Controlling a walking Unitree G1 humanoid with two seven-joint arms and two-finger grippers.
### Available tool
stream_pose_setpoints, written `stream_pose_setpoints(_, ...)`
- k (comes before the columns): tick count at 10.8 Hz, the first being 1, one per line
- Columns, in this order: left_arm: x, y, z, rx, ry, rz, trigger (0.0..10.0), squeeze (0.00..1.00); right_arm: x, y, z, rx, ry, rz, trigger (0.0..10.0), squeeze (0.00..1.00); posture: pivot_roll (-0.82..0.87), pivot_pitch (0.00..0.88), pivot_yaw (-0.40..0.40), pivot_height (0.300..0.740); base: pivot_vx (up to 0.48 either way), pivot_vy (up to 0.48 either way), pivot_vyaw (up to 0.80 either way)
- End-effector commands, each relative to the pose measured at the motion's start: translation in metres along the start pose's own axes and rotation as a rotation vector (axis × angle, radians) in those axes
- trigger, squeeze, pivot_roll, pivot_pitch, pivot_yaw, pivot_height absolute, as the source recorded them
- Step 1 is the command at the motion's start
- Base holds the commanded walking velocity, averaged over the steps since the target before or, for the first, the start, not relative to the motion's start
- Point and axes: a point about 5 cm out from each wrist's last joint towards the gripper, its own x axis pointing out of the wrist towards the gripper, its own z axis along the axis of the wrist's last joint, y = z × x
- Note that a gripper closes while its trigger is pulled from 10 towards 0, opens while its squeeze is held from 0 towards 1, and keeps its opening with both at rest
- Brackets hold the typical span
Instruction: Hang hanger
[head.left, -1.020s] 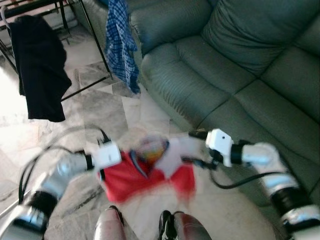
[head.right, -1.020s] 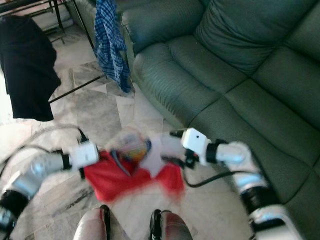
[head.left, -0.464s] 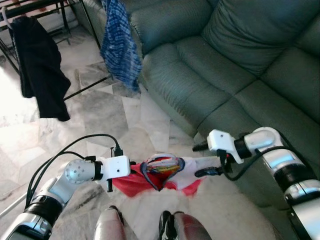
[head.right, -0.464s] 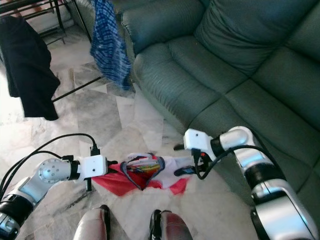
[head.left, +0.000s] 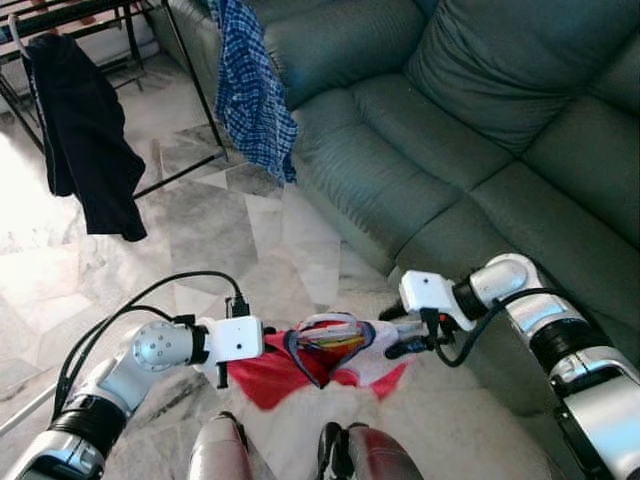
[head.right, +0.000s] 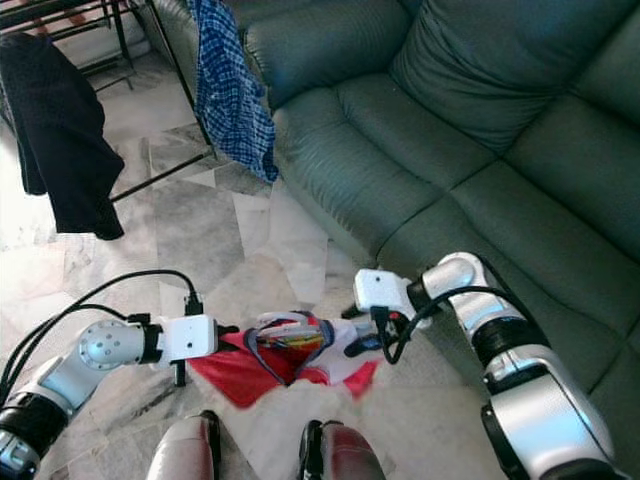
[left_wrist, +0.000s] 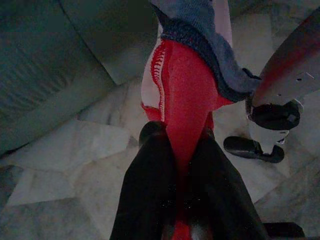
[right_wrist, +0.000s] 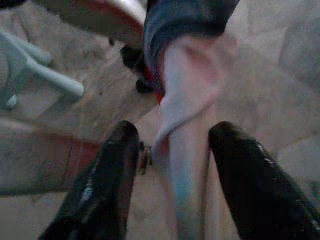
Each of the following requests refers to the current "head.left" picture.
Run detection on navy blue garment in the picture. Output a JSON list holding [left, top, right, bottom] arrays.
[[22, 33, 149, 243]]

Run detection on white plastic hanger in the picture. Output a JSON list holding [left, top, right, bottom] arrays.
[[5, 12, 26, 49]]

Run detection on silver robot leg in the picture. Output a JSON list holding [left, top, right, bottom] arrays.
[[318, 422, 426, 480], [188, 412, 253, 480]]

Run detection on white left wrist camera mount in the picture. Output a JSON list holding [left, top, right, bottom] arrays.
[[205, 316, 266, 364]]

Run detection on dark green sofa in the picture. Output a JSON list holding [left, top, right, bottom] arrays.
[[165, 0, 640, 480]]

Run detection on black metal clothes rack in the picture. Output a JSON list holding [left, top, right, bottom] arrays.
[[0, 0, 233, 201]]

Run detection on slatted wooden shelf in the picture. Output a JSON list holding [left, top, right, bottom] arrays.
[[0, 0, 151, 71]]

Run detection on silver robot left leg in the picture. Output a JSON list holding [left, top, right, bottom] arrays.
[[188, 412, 253, 480]]

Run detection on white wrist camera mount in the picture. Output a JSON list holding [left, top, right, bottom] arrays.
[[205, 316, 266, 364], [398, 270, 463, 331]]

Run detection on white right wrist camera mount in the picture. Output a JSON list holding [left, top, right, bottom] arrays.
[[398, 270, 463, 331]]

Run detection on red and white jersey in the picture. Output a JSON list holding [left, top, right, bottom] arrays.
[[225, 312, 411, 413]]

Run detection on silver robot right leg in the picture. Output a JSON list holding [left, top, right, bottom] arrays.
[[318, 422, 426, 480]]

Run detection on blue plaid shirt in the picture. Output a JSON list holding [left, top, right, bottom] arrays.
[[207, 0, 299, 188]]

